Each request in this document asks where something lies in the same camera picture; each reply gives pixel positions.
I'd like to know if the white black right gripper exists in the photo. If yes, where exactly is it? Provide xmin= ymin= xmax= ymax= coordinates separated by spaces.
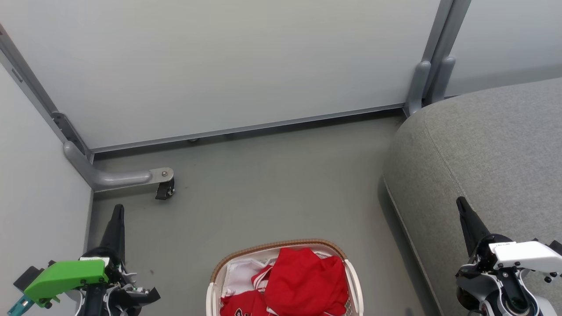
xmin=456 ymin=196 xmax=562 ymax=286

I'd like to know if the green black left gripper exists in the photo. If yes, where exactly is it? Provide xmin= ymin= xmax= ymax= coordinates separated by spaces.
xmin=24 ymin=204 xmax=161 ymax=292

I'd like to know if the white garment with red trim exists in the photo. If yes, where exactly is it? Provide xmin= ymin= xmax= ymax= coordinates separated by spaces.
xmin=222 ymin=258 xmax=276 ymax=300

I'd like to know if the plain red garment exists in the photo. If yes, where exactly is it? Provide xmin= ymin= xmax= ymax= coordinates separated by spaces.
xmin=265 ymin=248 xmax=350 ymax=316

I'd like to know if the grey fabric sofa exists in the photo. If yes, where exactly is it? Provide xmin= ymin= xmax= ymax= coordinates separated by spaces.
xmin=383 ymin=78 xmax=562 ymax=316

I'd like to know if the grey partition foot bar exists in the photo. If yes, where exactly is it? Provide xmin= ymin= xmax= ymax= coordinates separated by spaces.
xmin=64 ymin=140 xmax=174 ymax=192

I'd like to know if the black caster wheel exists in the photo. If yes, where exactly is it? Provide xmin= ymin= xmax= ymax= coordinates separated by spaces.
xmin=155 ymin=178 xmax=176 ymax=201

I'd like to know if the red jersey with print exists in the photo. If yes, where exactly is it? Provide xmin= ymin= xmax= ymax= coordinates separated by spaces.
xmin=220 ymin=289 xmax=274 ymax=316

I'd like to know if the grey curved partition leg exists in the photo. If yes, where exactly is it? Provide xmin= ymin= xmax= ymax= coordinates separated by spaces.
xmin=428 ymin=56 xmax=456 ymax=106
xmin=404 ymin=61 xmax=432 ymax=117

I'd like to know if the white basket with brown rim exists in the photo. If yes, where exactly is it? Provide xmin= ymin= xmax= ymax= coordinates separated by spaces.
xmin=205 ymin=238 xmax=365 ymax=316

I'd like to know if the grey corner partition post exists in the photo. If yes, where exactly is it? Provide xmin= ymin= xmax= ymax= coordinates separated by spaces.
xmin=0 ymin=24 xmax=94 ymax=164

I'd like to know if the aluminium partition bottom rail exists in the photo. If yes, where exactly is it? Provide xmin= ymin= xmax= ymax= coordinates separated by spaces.
xmin=90 ymin=103 xmax=405 ymax=154

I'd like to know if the grey double partition post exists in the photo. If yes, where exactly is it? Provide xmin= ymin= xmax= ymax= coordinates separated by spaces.
xmin=421 ymin=0 xmax=472 ymax=98

